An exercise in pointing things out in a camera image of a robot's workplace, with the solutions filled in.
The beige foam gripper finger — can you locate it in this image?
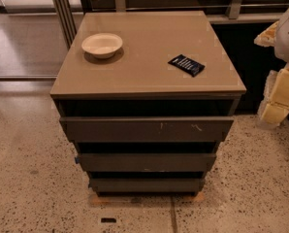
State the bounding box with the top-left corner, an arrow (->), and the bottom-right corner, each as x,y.
260,101 -> 289,125
254,21 -> 278,48

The grey top drawer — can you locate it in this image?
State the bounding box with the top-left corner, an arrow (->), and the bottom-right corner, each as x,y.
60,116 -> 233,143

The grey drawer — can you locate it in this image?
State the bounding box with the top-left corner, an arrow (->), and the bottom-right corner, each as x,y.
60,116 -> 233,143
89,179 -> 205,192
76,153 -> 216,172

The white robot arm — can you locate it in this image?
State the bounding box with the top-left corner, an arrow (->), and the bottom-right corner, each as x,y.
254,8 -> 289,128

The grey drawer cabinet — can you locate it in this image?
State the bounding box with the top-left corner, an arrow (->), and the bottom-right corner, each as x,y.
49,11 -> 247,198

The grey bottom drawer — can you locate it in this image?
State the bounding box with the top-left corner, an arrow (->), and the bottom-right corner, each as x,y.
89,179 -> 205,192

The grey middle drawer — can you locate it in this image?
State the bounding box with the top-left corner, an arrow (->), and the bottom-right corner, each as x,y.
76,153 -> 216,172

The grey metal shelf ledge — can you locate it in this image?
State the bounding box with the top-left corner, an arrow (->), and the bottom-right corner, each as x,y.
207,13 -> 282,24

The dark blue snack packet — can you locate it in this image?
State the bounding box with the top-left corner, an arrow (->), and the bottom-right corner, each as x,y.
169,54 -> 205,77

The white paper bowl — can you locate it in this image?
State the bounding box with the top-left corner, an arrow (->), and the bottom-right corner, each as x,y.
81,33 -> 123,59

